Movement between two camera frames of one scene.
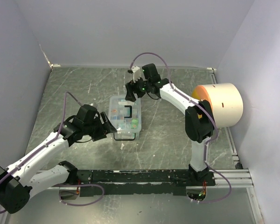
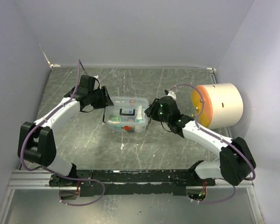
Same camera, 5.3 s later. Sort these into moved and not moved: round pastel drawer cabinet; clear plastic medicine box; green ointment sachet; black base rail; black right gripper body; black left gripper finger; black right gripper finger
Moved: clear plastic medicine box; black right gripper body; black right gripper finger; black left gripper finger; green ointment sachet
Not moved: round pastel drawer cabinet; black base rail
